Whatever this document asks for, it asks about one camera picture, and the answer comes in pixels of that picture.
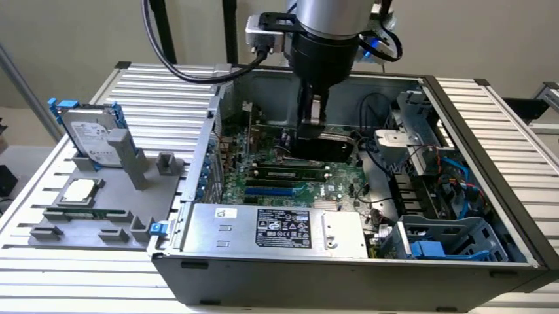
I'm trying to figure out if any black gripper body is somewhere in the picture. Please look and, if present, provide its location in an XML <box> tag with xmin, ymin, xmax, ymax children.
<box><xmin>288</xmin><ymin>29</ymin><xmax>362</xmax><ymax>99</ymax></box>

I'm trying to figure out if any black graphics card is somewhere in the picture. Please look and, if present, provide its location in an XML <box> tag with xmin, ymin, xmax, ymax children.
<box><xmin>242</xmin><ymin>100</ymin><xmax>356</xmax><ymax>165</ymax></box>

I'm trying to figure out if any wrist connector with blue light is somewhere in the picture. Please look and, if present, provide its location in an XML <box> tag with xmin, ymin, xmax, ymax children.
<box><xmin>358</xmin><ymin>9</ymin><xmax>402</xmax><ymax>63</ymax></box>

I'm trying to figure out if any RAM stick with white label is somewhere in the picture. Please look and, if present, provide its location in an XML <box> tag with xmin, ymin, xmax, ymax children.
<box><xmin>254</xmin><ymin>162</ymin><xmax>328</xmax><ymax>182</ymax></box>

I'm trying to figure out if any metal drive cage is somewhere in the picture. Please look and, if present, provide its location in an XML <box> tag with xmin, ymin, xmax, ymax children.
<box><xmin>372</xmin><ymin>89</ymin><xmax>459</xmax><ymax>177</ymax></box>

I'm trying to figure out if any green motherboard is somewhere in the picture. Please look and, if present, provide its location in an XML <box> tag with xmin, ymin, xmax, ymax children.
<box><xmin>216</xmin><ymin>130</ymin><xmax>374</xmax><ymax>217</ymax></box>

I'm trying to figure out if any blue expansion slot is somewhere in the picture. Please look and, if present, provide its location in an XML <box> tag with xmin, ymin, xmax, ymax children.
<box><xmin>243</xmin><ymin>186</ymin><xmax>295</xmax><ymax>198</ymax></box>

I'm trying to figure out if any small silver chipset heatsink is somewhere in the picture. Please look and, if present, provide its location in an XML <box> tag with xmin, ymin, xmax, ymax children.
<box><xmin>312</xmin><ymin>199</ymin><xmax>343</xmax><ymax>211</ymax></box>

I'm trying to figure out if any silver power supply unit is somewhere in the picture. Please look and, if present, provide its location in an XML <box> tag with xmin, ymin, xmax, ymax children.
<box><xmin>180</xmin><ymin>202</ymin><xmax>371</xmax><ymax>260</ymax></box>

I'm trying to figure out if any grey-blue plastic disk bay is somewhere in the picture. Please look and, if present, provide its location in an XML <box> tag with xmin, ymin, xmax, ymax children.
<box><xmin>383</xmin><ymin>213</ymin><xmax>512</xmax><ymax>263</ymax></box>

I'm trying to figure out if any black open PC case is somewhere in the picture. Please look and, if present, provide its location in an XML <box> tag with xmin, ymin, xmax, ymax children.
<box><xmin>151</xmin><ymin>63</ymin><xmax>559</xmax><ymax>304</ymax></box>

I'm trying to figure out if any blue case latch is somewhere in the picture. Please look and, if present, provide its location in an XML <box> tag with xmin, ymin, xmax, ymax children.
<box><xmin>148</xmin><ymin>220</ymin><xmax>171</xmax><ymax>237</ymax></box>

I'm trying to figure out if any silver hard disk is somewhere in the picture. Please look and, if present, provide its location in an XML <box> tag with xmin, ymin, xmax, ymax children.
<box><xmin>60</xmin><ymin>105</ymin><xmax>127</xmax><ymax>168</ymax></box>

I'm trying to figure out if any grey parts rack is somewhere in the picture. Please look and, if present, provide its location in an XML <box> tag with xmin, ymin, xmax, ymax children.
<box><xmin>27</xmin><ymin>128</ymin><xmax>189</xmax><ymax>253</ymax></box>

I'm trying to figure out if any blue disk carrier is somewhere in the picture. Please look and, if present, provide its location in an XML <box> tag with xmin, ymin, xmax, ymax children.
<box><xmin>45</xmin><ymin>97</ymin><xmax>145</xmax><ymax>171</ymax></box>

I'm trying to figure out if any green bare RAM stick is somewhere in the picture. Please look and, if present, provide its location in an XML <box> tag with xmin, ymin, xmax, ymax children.
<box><xmin>44</xmin><ymin>207</ymin><xmax>133</xmax><ymax>220</ymax></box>

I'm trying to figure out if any silver CPU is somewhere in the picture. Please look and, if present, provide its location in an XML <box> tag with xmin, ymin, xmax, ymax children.
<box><xmin>57</xmin><ymin>178</ymin><xmax>105</xmax><ymax>207</ymax></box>

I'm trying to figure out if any black box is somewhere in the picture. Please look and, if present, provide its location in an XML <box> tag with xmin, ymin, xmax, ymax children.
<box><xmin>0</xmin><ymin>164</ymin><xmax>19</xmax><ymax>198</ymax></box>

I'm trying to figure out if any black looped wire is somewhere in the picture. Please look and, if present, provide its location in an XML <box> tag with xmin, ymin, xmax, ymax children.
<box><xmin>358</xmin><ymin>92</ymin><xmax>395</xmax><ymax>139</ymax></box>

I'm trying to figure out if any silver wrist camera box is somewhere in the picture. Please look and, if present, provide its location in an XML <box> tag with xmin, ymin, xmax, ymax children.
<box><xmin>244</xmin><ymin>12</ymin><xmax>303</xmax><ymax>55</ymax></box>

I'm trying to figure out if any black frame pole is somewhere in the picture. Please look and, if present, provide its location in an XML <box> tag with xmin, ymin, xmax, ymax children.
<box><xmin>155</xmin><ymin>0</ymin><xmax>179</xmax><ymax>65</ymax></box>
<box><xmin>222</xmin><ymin>0</ymin><xmax>240</xmax><ymax>65</ymax></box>

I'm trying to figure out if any black camera cable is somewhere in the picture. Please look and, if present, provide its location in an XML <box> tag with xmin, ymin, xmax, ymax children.
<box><xmin>140</xmin><ymin>0</ymin><xmax>270</xmax><ymax>84</ymax></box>

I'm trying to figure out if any blue data wire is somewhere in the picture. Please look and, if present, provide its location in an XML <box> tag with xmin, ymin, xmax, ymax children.
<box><xmin>439</xmin><ymin>156</ymin><xmax>487</xmax><ymax>220</ymax></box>

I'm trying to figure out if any grey aluminium post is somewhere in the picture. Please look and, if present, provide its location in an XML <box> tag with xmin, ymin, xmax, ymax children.
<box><xmin>0</xmin><ymin>41</ymin><xmax>63</xmax><ymax>142</ymax></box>

